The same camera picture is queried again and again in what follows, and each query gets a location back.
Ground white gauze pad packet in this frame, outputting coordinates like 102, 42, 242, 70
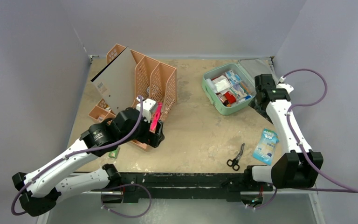
212, 75, 231, 92

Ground black handled scissors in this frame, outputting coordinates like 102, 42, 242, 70
226, 143, 246, 171

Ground pink marker pen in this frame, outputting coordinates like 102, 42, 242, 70
150, 102, 163, 132

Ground small white plastic bottle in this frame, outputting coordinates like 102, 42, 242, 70
206, 78, 216, 93

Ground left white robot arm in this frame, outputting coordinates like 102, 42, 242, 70
11, 107, 165, 217

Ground alcohol wipes bag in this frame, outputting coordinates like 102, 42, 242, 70
224, 70, 242, 86

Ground green orange dressing packet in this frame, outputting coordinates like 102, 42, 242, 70
230, 81, 252, 100

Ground red first aid pouch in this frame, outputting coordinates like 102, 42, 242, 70
223, 91, 236, 104

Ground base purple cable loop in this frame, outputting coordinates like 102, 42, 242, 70
100, 180, 154, 218

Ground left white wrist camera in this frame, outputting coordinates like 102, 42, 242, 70
136, 98, 158, 122

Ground pink plastic desk organizer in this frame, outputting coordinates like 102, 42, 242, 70
88, 43, 178, 151

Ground mint green storage case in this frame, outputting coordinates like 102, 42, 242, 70
201, 57, 277, 115

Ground black table front rail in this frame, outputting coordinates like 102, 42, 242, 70
48, 171, 317, 205

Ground blue wipes packet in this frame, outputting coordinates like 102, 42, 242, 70
252, 128, 279, 166

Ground brown bottle orange cap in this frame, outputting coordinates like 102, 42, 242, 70
217, 93, 229, 106

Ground grey folder board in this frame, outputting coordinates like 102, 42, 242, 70
91, 44, 137, 114

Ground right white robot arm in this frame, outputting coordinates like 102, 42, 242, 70
243, 74, 324, 190

